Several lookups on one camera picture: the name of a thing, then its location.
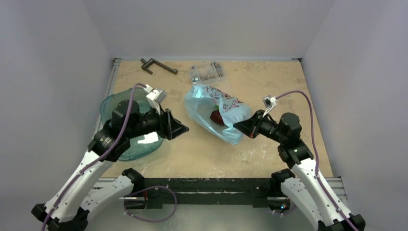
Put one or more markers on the aluminium frame rail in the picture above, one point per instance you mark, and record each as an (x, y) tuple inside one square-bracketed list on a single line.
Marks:
[(337, 185)]

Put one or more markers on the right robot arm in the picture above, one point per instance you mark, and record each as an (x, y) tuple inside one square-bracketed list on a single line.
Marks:
[(302, 181)]

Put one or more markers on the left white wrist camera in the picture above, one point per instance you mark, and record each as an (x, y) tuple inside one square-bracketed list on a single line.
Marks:
[(155, 97)]

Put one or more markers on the teal plastic tub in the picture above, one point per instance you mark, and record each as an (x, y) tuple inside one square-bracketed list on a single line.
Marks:
[(142, 145)]

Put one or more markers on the clear plastic organizer box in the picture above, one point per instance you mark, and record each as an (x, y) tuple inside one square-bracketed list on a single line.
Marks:
[(211, 74)]

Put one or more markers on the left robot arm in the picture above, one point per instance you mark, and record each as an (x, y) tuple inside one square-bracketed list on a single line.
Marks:
[(73, 205)]

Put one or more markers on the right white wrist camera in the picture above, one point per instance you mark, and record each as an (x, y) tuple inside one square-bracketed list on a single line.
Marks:
[(269, 102)]

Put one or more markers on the dark metal crank handle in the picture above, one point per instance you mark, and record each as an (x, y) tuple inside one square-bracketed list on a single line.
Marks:
[(147, 63)]

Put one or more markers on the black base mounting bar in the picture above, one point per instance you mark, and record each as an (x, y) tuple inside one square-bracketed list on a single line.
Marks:
[(154, 193)]

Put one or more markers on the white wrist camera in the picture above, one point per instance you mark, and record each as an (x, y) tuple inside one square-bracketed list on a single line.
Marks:
[(269, 102), (155, 97)]

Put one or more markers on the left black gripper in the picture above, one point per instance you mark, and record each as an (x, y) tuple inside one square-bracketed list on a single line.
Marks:
[(169, 127)]

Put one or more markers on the light blue plastic bag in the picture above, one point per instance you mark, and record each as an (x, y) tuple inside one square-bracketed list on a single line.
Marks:
[(199, 103)]

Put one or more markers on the red fake apple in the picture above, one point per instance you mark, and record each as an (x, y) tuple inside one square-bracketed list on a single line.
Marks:
[(217, 118)]

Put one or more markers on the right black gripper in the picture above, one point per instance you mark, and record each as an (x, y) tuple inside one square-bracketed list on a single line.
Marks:
[(256, 124)]

